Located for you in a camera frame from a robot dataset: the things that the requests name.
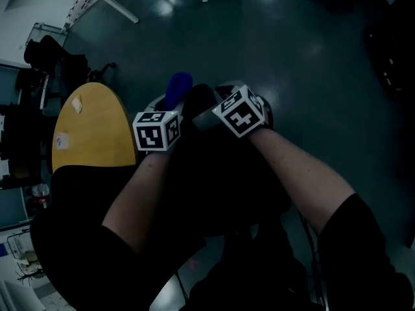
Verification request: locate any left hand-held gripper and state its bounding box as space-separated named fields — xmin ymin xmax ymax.
xmin=132 ymin=85 xmax=195 ymax=152

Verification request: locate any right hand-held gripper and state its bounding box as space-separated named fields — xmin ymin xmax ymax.
xmin=192 ymin=80 xmax=275 ymax=139

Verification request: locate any blue cloth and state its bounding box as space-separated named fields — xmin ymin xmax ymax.
xmin=165 ymin=71 xmax=194 ymax=109

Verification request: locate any person's right forearm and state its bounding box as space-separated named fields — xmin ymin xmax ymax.
xmin=247 ymin=127 xmax=357 ymax=236

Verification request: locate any person's left forearm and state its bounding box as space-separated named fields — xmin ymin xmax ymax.
xmin=101 ymin=150 xmax=170 ymax=256

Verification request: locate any black mesh office chair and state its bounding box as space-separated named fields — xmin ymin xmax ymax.
xmin=30 ymin=82 xmax=293 ymax=308

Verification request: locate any round wooden table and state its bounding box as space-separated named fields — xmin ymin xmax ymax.
xmin=51 ymin=82 xmax=139 ymax=175

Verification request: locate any white printed paper packet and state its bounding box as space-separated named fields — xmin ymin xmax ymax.
xmin=55 ymin=132 xmax=70 ymax=150

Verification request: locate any clear plastic bottle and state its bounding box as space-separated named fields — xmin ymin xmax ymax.
xmin=31 ymin=183 xmax=51 ymax=198

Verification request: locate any person's black clothing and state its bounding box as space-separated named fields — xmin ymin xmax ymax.
xmin=100 ymin=192 xmax=414 ymax=311

